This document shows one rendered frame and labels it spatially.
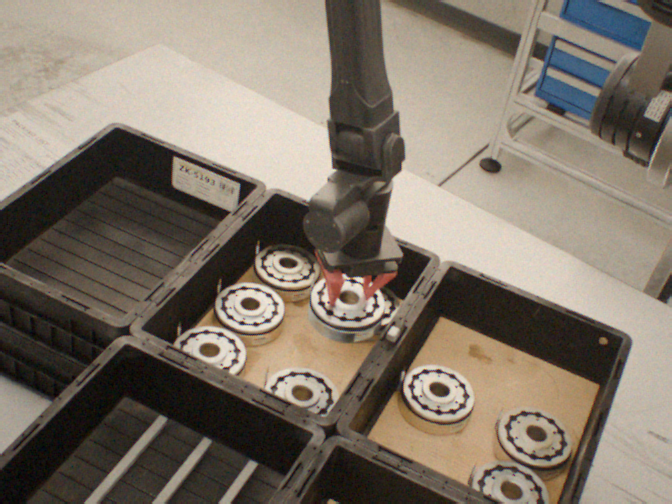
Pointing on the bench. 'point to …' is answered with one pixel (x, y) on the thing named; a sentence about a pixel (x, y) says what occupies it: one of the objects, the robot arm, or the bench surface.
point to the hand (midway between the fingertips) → (349, 295)
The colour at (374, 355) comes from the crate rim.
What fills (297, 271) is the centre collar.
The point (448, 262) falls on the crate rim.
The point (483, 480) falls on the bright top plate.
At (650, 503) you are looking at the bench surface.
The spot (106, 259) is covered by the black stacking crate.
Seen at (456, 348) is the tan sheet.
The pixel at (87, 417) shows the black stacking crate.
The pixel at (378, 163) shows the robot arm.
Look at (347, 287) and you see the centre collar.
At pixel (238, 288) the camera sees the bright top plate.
